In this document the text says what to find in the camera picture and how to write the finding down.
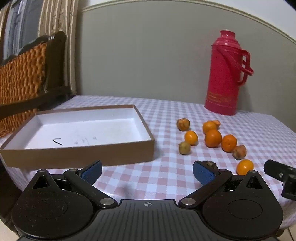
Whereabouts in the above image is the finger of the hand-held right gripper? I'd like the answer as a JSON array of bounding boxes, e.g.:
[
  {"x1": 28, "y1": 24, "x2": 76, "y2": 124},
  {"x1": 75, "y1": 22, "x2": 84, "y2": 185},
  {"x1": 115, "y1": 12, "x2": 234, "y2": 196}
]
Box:
[{"x1": 264, "y1": 159, "x2": 296, "y2": 183}]

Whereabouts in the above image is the red thermos flask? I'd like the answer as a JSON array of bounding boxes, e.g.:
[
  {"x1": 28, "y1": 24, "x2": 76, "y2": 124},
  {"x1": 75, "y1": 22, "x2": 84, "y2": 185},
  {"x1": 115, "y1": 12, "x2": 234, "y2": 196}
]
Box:
[{"x1": 204, "y1": 30, "x2": 254, "y2": 116}]

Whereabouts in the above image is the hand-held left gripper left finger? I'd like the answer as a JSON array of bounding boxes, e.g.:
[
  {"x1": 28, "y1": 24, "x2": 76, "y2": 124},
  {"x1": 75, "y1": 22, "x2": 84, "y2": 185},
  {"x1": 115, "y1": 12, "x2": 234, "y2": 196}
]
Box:
[{"x1": 22, "y1": 160, "x2": 118, "y2": 208}]

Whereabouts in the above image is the striped beige curtain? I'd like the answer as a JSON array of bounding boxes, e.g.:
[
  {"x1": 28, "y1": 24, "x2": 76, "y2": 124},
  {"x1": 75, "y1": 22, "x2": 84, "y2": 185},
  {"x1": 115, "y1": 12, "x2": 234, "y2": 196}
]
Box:
[{"x1": 0, "y1": 0, "x2": 84, "y2": 96}]

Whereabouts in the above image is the green-brown small fruit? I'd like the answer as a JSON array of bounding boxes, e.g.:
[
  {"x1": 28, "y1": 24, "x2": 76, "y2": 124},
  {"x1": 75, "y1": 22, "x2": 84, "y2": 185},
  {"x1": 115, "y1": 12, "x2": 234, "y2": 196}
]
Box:
[{"x1": 178, "y1": 141, "x2": 191, "y2": 155}]

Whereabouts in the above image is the pink checkered tablecloth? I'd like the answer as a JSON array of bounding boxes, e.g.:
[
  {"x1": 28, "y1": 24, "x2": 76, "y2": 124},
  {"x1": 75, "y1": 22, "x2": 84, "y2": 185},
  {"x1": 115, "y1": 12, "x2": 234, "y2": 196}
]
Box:
[{"x1": 0, "y1": 95, "x2": 296, "y2": 234}]

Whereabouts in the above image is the window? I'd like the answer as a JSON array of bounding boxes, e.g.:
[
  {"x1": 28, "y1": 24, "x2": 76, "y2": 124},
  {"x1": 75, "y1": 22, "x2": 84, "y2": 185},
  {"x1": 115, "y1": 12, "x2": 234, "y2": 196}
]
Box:
[{"x1": 5, "y1": 0, "x2": 44, "y2": 61}]

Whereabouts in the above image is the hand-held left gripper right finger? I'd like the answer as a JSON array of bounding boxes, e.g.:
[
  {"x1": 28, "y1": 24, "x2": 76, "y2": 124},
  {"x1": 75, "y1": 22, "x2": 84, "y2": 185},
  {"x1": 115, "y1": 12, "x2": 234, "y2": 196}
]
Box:
[{"x1": 179, "y1": 161, "x2": 272, "y2": 208}]

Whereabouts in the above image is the brownish carrot piece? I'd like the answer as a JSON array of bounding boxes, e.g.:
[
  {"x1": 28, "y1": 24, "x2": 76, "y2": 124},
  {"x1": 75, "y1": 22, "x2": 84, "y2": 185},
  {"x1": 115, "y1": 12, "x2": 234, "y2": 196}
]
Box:
[{"x1": 232, "y1": 145, "x2": 247, "y2": 160}]

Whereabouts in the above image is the small orange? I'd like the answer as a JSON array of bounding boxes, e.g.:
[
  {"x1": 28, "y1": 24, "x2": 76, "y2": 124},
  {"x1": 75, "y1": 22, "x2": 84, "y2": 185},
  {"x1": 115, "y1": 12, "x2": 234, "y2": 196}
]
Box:
[
  {"x1": 184, "y1": 130, "x2": 199, "y2": 146},
  {"x1": 221, "y1": 134, "x2": 238, "y2": 153},
  {"x1": 203, "y1": 121, "x2": 218, "y2": 134},
  {"x1": 236, "y1": 159, "x2": 254, "y2": 176}
]

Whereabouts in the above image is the small brown dried fruit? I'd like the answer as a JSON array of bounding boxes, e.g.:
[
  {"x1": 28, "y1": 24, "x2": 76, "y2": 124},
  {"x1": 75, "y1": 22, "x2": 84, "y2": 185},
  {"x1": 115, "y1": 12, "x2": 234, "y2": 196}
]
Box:
[{"x1": 202, "y1": 161, "x2": 218, "y2": 171}]

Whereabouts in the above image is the large orange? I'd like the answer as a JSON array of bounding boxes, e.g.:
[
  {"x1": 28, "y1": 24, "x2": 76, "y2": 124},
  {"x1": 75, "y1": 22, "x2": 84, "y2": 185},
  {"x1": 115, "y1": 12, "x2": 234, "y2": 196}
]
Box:
[{"x1": 205, "y1": 129, "x2": 222, "y2": 148}]

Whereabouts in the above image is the brown cardboard box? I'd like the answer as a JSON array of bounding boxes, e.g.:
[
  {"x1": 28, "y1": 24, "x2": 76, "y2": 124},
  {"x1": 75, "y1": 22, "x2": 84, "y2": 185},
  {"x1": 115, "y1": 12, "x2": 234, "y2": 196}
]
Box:
[{"x1": 0, "y1": 105, "x2": 155, "y2": 168}]

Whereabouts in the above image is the brown dried fruit half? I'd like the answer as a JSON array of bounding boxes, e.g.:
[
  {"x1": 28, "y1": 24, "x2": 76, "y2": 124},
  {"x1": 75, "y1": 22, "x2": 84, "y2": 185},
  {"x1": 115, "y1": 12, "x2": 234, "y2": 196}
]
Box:
[{"x1": 177, "y1": 118, "x2": 191, "y2": 131}]

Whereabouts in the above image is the dark wooden wicker chair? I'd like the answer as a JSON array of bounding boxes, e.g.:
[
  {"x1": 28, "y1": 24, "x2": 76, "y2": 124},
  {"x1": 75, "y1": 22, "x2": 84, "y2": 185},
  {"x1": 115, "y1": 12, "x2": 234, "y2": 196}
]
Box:
[{"x1": 0, "y1": 31, "x2": 72, "y2": 139}]

